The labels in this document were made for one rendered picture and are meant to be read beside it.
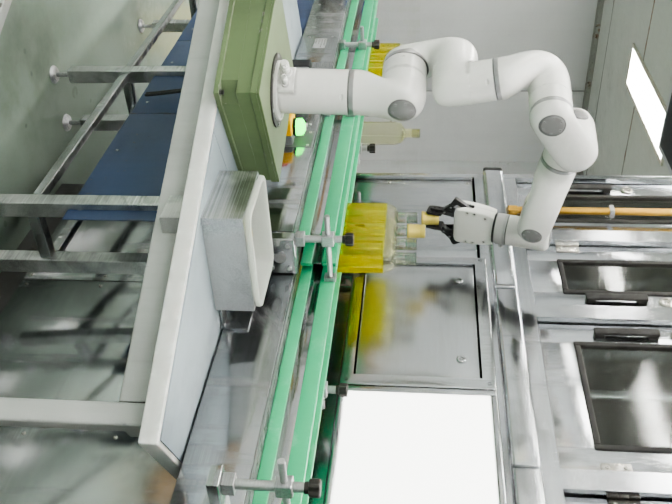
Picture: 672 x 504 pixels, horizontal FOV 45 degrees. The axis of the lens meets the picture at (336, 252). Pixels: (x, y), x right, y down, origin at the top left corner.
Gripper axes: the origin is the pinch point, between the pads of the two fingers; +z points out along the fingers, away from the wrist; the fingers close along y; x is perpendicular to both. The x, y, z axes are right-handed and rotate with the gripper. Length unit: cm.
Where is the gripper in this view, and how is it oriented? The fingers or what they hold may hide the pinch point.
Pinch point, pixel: (435, 217)
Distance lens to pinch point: 207.2
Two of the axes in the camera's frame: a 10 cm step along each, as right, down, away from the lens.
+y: -0.4, -8.2, -5.8
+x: -3.6, 5.5, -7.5
